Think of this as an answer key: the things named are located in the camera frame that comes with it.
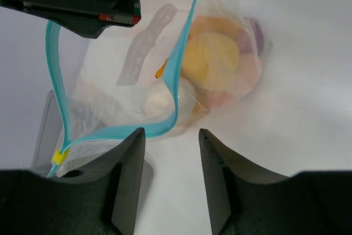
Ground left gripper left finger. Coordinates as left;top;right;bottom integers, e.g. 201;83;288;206
1;128;145;234

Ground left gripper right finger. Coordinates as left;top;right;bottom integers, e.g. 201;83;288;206
199;129;351;234

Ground clear plastic container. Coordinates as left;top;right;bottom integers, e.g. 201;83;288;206
31;89;153;177

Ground zip top bag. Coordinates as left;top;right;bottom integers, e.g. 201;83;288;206
46;0;262;175

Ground white fake egg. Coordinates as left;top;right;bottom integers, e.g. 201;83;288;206
142;77;196;122

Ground orange fake fruit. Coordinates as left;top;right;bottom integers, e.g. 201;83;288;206
188;15;244;40

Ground yellow fake fruit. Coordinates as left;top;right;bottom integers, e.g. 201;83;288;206
181;32;240;91

